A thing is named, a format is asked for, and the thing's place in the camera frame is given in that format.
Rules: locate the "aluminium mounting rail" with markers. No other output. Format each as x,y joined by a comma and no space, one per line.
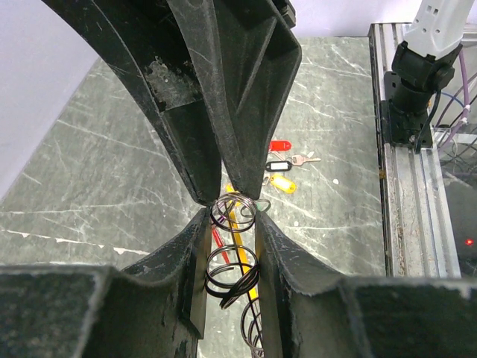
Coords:
418,236

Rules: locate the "red key tag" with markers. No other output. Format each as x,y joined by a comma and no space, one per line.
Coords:
279,145

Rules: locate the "yellow handled chain keyring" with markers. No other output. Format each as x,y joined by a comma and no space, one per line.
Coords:
234,215

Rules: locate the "yellow key tag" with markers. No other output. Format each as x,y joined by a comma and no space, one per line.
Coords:
280,182

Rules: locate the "black key tag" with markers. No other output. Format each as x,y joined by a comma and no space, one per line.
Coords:
278,166

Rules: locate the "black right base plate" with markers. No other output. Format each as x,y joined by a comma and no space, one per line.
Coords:
405,111

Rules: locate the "bare metal key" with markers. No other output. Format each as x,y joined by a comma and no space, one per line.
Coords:
299,159

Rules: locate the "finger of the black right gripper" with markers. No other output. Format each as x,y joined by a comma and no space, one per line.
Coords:
246,58
141,42

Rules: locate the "red tag on keyring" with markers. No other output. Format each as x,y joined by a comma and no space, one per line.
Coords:
219,242

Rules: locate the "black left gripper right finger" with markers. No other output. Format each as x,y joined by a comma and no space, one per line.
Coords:
308,309

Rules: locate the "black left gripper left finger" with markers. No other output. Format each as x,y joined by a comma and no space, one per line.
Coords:
153,308

